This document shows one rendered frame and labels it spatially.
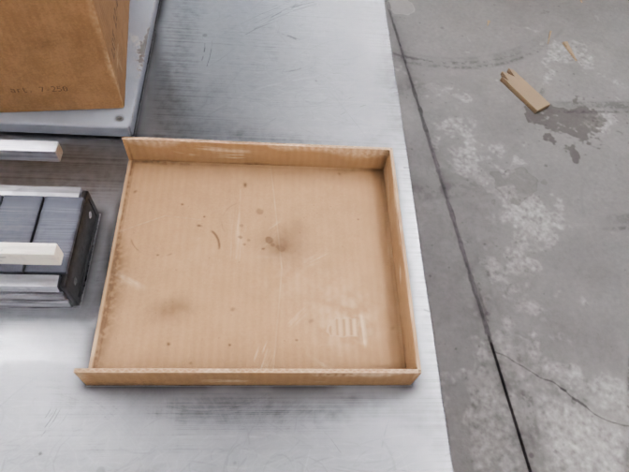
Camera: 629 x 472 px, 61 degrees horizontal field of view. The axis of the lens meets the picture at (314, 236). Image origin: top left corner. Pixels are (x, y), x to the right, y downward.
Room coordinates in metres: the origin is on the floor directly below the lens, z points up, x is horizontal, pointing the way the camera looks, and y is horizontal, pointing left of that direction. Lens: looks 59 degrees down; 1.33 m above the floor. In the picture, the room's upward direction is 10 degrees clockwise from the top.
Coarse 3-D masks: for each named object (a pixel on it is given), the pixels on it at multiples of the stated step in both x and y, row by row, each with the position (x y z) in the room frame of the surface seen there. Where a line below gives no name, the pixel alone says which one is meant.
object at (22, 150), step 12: (0, 144) 0.26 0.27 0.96; (12, 144) 0.26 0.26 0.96; (24, 144) 0.26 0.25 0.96; (36, 144) 0.26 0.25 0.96; (48, 144) 0.27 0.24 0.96; (0, 156) 0.25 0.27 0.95; (12, 156) 0.25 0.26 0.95; (24, 156) 0.25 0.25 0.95; (36, 156) 0.26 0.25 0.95; (48, 156) 0.26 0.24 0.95; (60, 156) 0.26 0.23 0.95
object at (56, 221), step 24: (0, 216) 0.23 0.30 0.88; (24, 216) 0.24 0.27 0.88; (48, 216) 0.24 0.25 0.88; (72, 216) 0.25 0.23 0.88; (0, 240) 0.21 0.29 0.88; (24, 240) 0.21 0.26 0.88; (48, 240) 0.22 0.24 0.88; (72, 240) 0.22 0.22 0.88; (0, 264) 0.18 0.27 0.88; (24, 264) 0.19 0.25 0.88
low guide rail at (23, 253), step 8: (0, 248) 0.18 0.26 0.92; (8, 248) 0.19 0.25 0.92; (16, 248) 0.19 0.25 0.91; (24, 248) 0.19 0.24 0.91; (32, 248) 0.19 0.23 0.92; (40, 248) 0.19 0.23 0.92; (48, 248) 0.19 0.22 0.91; (56, 248) 0.19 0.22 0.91; (0, 256) 0.18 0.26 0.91; (8, 256) 0.18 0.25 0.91; (16, 256) 0.18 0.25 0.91; (24, 256) 0.18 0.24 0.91; (32, 256) 0.18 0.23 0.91; (40, 256) 0.18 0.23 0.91; (48, 256) 0.19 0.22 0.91; (56, 256) 0.19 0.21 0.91; (32, 264) 0.18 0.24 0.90; (40, 264) 0.18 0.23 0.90; (48, 264) 0.19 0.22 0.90; (56, 264) 0.19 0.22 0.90
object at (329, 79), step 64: (192, 0) 0.66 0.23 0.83; (256, 0) 0.68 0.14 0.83; (320, 0) 0.71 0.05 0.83; (384, 0) 0.74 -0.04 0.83; (192, 64) 0.53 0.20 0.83; (256, 64) 0.55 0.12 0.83; (320, 64) 0.57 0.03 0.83; (384, 64) 0.60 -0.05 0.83; (192, 128) 0.42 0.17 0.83; (256, 128) 0.44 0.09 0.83; (320, 128) 0.46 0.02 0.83; (384, 128) 0.48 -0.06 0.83; (0, 320) 0.15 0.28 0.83; (64, 320) 0.16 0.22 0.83; (0, 384) 0.09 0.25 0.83; (64, 384) 0.10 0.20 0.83; (0, 448) 0.04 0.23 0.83; (64, 448) 0.05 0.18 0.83; (128, 448) 0.06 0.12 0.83; (192, 448) 0.07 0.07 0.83; (256, 448) 0.08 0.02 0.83; (320, 448) 0.09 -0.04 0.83; (384, 448) 0.10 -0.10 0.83; (448, 448) 0.11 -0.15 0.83
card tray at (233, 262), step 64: (128, 192) 0.31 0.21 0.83; (192, 192) 0.33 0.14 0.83; (256, 192) 0.34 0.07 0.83; (320, 192) 0.36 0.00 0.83; (384, 192) 0.38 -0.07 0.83; (128, 256) 0.24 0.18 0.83; (192, 256) 0.25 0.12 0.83; (256, 256) 0.26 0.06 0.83; (320, 256) 0.28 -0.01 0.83; (384, 256) 0.29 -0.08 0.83; (128, 320) 0.17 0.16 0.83; (192, 320) 0.18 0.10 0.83; (256, 320) 0.19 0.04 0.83; (320, 320) 0.20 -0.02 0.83; (384, 320) 0.22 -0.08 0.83; (128, 384) 0.11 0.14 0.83; (192, 384) 0.12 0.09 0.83; (256, 384) 0.13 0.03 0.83; (320, 384) 0.14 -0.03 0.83; (384, 384) 0.15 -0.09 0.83
